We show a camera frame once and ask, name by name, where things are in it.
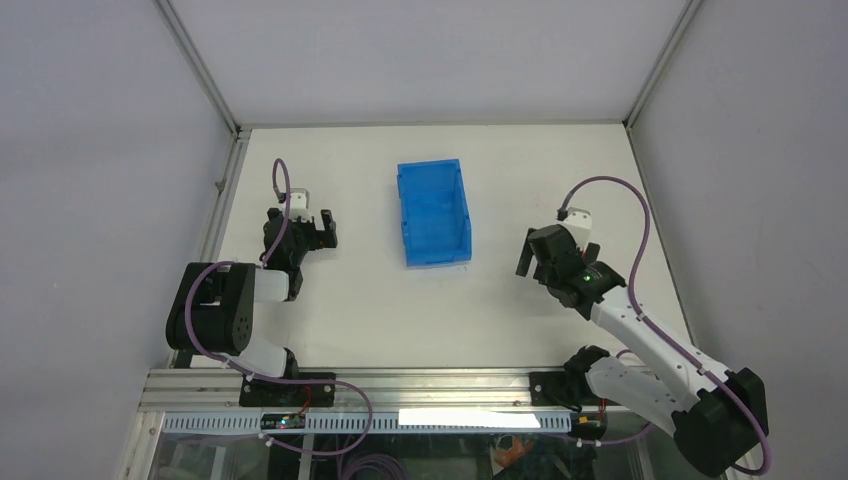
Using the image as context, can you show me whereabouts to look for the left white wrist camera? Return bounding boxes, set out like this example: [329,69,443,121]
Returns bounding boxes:
[286,188,314,223]

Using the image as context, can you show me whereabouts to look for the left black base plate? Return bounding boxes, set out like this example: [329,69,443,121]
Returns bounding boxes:
[238,371,336,409]

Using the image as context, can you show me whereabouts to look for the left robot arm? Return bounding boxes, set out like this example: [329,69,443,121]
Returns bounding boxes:
[165,208,338,381]

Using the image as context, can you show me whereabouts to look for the blue plastic bin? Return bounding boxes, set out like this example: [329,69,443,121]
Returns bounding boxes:
[397,159,472,268]

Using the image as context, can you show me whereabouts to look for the white slotted cable duct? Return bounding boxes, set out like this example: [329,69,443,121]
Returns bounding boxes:
[162,409,571,436]

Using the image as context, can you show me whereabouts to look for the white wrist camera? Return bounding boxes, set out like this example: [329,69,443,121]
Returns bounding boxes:
[286,188,314,223]
[560,207,592,250]

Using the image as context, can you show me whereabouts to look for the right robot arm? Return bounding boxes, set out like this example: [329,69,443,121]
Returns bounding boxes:
[516,224,770,477]

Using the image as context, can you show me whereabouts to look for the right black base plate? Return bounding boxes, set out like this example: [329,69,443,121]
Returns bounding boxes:
[528,371,602,412]

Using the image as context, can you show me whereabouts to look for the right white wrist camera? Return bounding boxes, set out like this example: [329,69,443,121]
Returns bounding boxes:
[560,207,592,250]

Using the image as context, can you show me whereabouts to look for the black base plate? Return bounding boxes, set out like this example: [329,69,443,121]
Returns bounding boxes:
[238,371,336,409]
[528,371,602,412]

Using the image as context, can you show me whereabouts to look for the aluminium frame rail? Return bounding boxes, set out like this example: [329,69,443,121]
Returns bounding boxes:
[137,368,654,415]

